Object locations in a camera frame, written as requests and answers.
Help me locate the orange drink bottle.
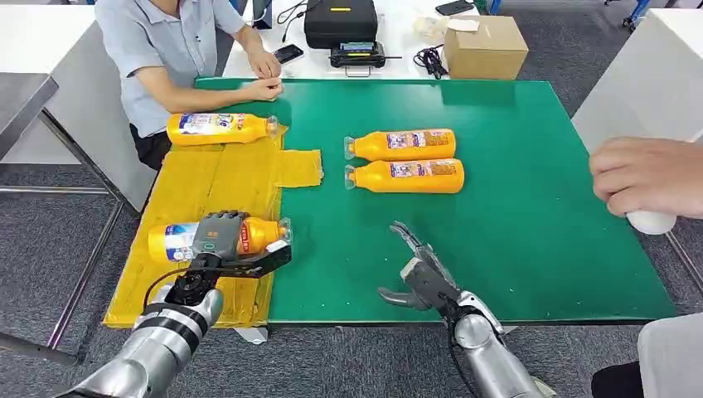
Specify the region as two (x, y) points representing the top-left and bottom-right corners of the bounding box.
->
(344, 158), (466, 194)
(344, 129), (457, 163)
(147, 216), (293, 265)
(166, 112), (279, 148)

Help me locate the white round object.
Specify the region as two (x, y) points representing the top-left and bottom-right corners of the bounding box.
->
(626, 210), (677, 236)

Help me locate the green table mat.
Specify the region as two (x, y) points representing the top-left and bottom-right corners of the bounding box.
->
(195, 76), (677, 325)

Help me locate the clear plastic bag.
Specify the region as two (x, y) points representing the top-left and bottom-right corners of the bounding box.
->
(411, 15), (480, 46)

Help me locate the person's right hand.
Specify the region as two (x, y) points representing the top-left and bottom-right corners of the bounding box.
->
(241, 76), (285, 104)
(589, 137), (703, 221)

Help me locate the white table with metal frame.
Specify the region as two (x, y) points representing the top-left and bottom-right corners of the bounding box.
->
(570, 7), (703, 300)
(0, 4), (160, 366)

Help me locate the grey steel table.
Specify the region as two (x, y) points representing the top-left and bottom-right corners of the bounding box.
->
(0, 72), (60, 160)

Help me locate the brown cardboard box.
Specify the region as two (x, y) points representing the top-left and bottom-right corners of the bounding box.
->
(442, 15), (530, 82)

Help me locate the yellow plastic sheet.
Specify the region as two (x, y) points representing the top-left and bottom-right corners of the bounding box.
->
(102, 123), (324, 331)

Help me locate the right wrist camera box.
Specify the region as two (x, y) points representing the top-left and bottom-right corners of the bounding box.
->
(400, 256), (461, 314)

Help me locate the dark upright device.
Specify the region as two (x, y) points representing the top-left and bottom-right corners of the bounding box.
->
(251, 0), (274, 31)

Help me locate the black carrying case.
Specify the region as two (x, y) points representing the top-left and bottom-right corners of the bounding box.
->
(303, 0), (380, 51)

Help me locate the person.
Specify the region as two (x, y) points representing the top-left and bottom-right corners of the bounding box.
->
(94, 0), (284, 172)
(590, 313), (703, 398)

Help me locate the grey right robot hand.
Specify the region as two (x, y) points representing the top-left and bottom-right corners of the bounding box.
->
(377, 221), (463, 314)

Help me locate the person's left hand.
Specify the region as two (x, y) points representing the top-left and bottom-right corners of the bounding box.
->
(248, 48), (283, 80)

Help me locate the black coiled cable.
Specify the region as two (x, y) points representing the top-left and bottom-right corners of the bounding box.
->
(411, 45), (449, 80)

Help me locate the black thin cable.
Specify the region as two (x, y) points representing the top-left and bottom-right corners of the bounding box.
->
(276, 0), (322, 44)

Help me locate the black handheld controller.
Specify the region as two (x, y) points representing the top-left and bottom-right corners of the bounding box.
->
(328, 41), (403, 78)

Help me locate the black smartphone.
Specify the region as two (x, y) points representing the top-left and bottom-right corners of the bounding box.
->
(434, 0), (475, 17)
(273, 43), (305, 66)

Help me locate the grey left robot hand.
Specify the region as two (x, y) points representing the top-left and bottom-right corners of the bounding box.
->
(192, 210), (251, 263)

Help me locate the blue wheeled stand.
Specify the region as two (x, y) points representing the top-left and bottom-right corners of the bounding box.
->
(604, 0), (667, 32)

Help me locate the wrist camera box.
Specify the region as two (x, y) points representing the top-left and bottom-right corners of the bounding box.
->
(211, 240), (293, 279)
(400, 256), (461, 314)

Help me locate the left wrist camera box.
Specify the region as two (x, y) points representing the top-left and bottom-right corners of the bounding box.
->
(211, 240), (293, 279)

